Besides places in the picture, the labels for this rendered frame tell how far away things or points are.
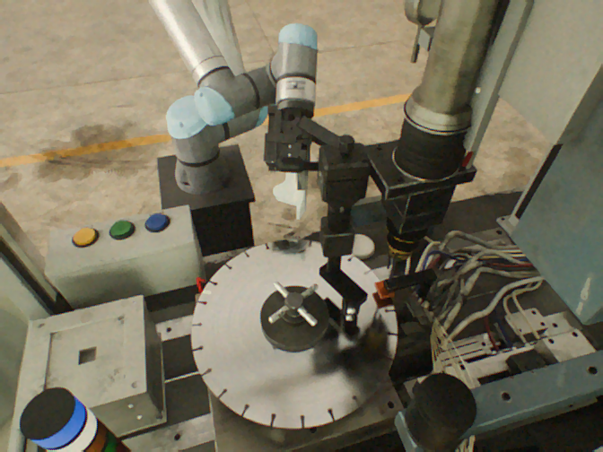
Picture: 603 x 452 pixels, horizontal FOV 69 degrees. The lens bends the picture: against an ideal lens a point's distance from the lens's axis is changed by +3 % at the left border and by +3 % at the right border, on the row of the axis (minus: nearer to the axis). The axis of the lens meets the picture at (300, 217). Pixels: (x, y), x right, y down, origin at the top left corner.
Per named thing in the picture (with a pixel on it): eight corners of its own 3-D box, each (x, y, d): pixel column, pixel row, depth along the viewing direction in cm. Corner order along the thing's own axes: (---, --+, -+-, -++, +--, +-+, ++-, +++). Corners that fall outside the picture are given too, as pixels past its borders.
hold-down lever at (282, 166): (287, 203, 53) (286, 186, 51) (275, 171, 57) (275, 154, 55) (347, 190, 54) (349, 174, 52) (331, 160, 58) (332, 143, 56)
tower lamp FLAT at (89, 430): (46, 465, 42) (32, 456, 40) (51, 417, 45) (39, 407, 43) (96, 449, 43) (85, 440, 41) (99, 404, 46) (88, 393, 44)
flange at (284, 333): (284, 278, 74) (284, 269, 72) (340, 308, 70) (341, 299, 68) (246, 327, 68) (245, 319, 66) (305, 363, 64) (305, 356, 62)
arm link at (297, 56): (307, 47, 88) (326, 26, 80) (305, 99, 87) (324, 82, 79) (271, 38, 85) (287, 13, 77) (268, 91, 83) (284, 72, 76)
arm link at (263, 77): (233, 84, 92) (248, 62, 82) (275, 69, 97) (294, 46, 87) (250, 118, 93) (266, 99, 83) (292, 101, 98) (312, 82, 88)
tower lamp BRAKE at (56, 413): (30, 456, 40) (15, 447, 38) (38, 406, 43) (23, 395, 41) (84, 439, 41) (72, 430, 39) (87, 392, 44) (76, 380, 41)
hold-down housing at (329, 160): (319, 263, 61) (325, 154, 46) (314, 238, 64) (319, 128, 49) (356, 259, 62) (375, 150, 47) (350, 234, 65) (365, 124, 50)
